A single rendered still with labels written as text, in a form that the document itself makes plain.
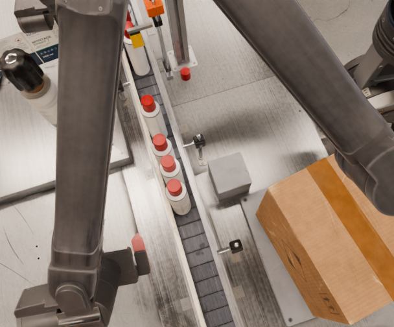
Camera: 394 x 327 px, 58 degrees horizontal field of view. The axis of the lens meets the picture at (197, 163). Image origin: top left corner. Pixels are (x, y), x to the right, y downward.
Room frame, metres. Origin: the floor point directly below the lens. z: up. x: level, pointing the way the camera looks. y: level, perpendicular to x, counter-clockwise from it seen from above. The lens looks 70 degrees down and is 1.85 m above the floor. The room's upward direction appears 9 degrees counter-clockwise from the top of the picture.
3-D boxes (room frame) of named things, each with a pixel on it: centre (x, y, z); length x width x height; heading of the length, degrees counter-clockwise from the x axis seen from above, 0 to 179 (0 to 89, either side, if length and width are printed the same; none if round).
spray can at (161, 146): (0.36, 0.08, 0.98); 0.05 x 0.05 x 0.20
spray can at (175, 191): (0.24, 0.06, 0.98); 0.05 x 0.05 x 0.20
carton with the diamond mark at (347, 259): (0.09, -0.30, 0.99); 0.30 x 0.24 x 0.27; 18
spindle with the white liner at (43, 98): (0.58, 0.39, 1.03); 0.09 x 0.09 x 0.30
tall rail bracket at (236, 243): (0.10, -0.04, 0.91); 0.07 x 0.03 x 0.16; 99
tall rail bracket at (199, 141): (0.39, 0.01, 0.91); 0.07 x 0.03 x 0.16; 99
